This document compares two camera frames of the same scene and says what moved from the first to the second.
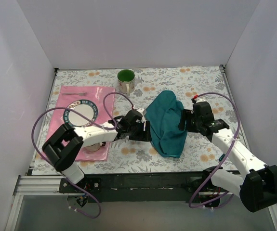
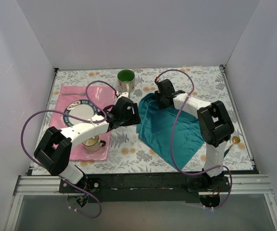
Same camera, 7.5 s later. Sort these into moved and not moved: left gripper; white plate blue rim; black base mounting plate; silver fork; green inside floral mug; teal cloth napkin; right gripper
Moved: right gripper; left gripper; teal cloth napkin
Not moved: white plate blue rim; green inside floral mug; black base mounting plate; silver fork
